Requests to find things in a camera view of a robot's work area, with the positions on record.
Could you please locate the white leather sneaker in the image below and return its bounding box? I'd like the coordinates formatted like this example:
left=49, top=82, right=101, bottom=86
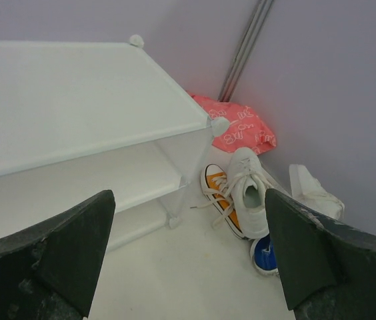
left=225, top=147, right=272, bottom=240
left=289, top=164, right=345, bottom=220

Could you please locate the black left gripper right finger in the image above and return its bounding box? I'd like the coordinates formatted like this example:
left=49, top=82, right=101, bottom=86
left=265, top=189, right=376, bottom=319

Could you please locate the blue canvas sneaker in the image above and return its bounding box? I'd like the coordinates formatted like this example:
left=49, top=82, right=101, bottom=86
left=250, top=235, right=279, bottom=276

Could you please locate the aluminium corner frame post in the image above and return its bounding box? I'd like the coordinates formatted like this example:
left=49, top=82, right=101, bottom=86
left=218, top=0, right=274, bottom=102

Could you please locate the orange canvas sneaker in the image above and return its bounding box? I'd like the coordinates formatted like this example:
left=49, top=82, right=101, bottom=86
left=191, top=164, right=246, bottom=239

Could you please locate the white plastic shoe cabinet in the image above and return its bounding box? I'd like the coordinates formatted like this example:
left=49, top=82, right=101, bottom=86
left=0, top=35, right=229, bottom=251

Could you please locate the pink patterned plastic bag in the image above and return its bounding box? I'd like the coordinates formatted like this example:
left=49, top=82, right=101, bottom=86
left=189, top=93, right=277, bottom=155

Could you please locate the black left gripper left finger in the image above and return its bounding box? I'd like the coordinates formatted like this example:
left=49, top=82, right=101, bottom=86
left=0, top=190, right=115, bottom=319

